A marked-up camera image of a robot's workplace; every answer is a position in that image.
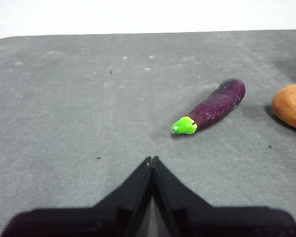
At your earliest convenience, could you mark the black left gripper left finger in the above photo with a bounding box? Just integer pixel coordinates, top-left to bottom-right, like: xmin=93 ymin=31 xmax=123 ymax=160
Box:
xmin=0 ymin=156 xmax=153 ymax=237

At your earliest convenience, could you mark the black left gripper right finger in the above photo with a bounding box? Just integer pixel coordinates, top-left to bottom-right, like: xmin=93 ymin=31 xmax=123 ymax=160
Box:
xmin=151 ymin=155 xmax=296 ymax=237

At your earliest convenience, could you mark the purple eggplant with green stem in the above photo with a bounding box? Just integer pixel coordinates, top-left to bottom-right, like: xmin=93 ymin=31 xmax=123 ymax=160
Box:
xmin=171 ymin=78 xmax=246 ymax=136

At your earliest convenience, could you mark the brown potato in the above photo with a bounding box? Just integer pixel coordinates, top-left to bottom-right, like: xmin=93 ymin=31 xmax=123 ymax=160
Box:
xmin=272 ymin=83 xmax=296 ymax=134

